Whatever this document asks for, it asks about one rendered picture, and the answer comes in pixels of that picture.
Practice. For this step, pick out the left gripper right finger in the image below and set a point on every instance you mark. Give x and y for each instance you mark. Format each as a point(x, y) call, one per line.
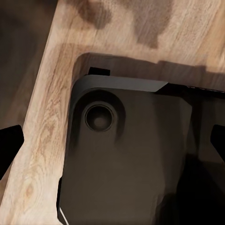
point(217, 139)

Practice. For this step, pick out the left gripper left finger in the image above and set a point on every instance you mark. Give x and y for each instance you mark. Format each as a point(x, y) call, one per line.
point(11, 140)

